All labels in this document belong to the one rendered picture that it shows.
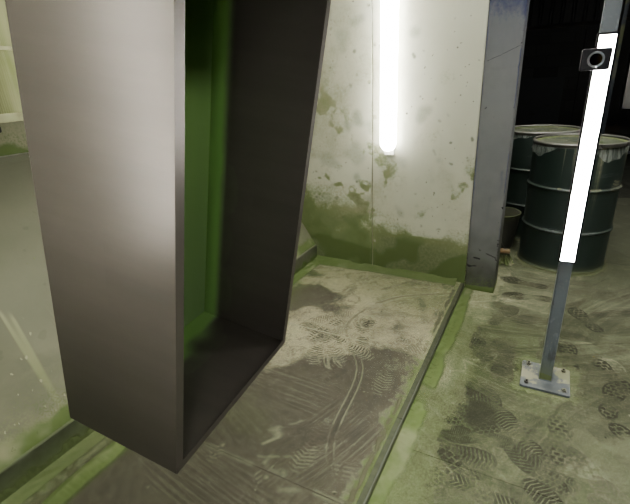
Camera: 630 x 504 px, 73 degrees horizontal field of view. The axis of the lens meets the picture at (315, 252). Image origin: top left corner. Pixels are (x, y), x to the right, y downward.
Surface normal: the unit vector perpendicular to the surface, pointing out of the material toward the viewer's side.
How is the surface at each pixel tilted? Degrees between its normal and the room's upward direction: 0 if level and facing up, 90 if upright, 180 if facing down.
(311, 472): 0
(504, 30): 90
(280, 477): 0
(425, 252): 90
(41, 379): 57
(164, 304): 90
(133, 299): 90
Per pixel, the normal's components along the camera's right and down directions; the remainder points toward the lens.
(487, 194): -0.47, 0.35
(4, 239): 0.71, -0.40
